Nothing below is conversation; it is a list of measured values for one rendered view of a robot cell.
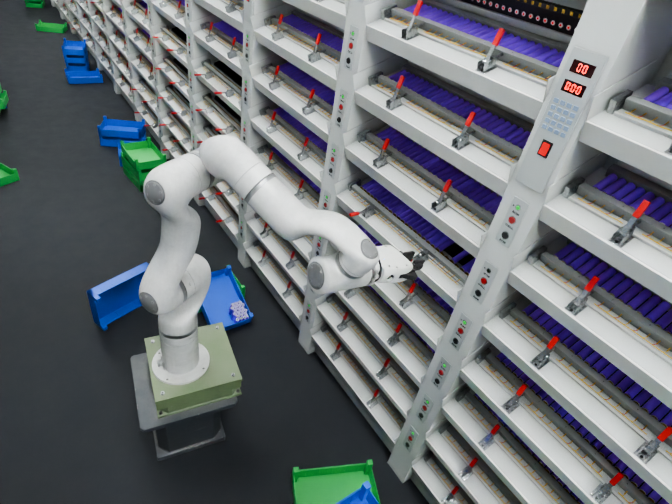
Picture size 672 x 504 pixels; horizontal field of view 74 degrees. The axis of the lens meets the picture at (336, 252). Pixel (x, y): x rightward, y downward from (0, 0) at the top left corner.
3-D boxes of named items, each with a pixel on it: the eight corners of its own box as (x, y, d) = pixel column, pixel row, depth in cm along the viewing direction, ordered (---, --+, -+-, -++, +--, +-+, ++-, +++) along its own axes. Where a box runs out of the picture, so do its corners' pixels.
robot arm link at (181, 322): (150, 328, 143) (142, 270, 129) (190, 296, 157) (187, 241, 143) (179, 345, 139) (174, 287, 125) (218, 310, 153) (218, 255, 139)
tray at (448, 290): (455, 311, 128) (458, 291, 121) (337, 204, 165) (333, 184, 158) (505, 275, 134) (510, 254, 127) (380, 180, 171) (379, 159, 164)
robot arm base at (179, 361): (158, 392, 146) (153, 355, 135) (146, 350, 158) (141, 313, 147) (216, 374, 154) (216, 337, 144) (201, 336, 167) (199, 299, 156)
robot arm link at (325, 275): (365, 243, 104) (344, 261, 110) (320, 248, 96) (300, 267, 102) (379, 275, 101) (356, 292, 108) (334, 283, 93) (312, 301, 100)
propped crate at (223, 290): (250, 322, 225) (253, 315, 219) (212, 335, 215) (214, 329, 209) (228, 272, 235) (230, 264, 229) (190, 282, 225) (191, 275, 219)
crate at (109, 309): (94, 322, 211) (104, 331, 207) (86, 290, 198) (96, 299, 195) (150, 291, 231) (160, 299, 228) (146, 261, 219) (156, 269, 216)
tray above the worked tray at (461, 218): (478, 260, 117) (484, 222, 107) (345, 157, 154) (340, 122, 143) (532, 223, 123) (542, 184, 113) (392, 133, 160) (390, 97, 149)
